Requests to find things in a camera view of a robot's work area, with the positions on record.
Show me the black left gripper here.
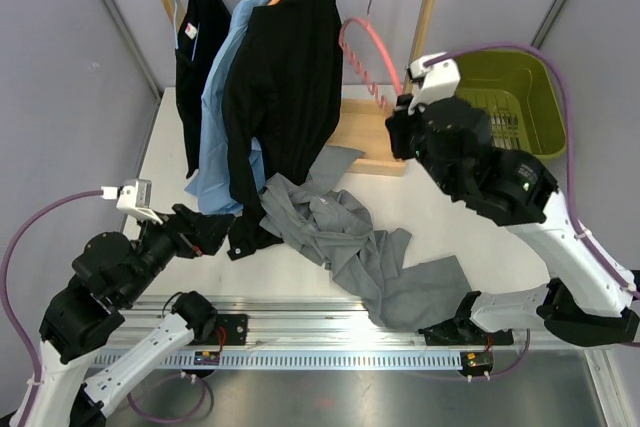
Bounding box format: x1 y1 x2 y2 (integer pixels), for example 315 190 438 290
119 203 236 306

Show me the grey shirt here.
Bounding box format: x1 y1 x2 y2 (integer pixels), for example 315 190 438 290
260 146 471 332

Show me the pink wavy hanger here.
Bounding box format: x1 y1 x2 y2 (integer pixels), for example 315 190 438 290
338 0 403 115

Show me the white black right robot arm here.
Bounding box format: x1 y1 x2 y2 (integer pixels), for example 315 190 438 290
385 94 639 347

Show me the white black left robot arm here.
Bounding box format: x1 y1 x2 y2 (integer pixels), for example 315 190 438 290
9 204 235 426

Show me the light blue shirt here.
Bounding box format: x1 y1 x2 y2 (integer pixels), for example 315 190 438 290
185 0 270 214

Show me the black long-sleeve shirt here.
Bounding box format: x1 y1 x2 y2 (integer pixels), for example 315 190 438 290
222 0 343 260

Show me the black t-shirt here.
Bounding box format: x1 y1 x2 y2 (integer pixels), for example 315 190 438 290
175 0 231 177

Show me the light blue hanger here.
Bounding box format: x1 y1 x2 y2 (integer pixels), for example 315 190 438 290
157 0 201 61

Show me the green plastic basket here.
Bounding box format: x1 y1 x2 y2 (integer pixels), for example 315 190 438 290
455 50 566 160

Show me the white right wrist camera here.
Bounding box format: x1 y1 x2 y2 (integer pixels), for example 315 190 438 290
407 52 461 115

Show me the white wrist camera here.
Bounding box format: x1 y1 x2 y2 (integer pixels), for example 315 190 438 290
101 179 163 225
407 52 461 115

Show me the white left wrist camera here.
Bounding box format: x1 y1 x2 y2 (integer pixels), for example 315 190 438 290
101 179 163 225

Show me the aluminium rail frame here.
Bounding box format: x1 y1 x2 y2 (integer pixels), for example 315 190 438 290
49 0 640 427

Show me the white slotted cable duct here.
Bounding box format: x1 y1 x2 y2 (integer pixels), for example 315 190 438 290
87 350 464 372

